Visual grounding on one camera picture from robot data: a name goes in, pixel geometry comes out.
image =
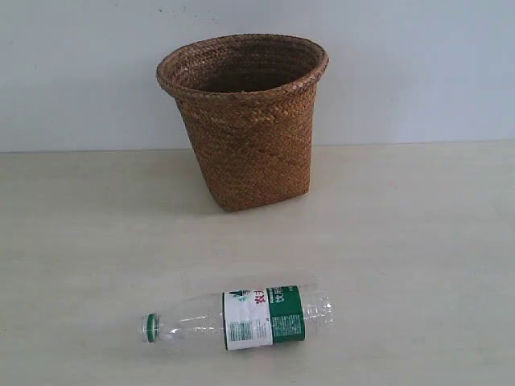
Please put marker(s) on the clear plastic bottle green label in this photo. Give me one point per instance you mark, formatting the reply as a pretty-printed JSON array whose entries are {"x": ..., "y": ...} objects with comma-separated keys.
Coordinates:
[{"x": 240, "y": 319}]

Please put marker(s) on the brown woven wicker basket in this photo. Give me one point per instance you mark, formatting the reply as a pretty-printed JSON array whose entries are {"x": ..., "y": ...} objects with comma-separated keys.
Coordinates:
[{"x": 247, "y": 103}]

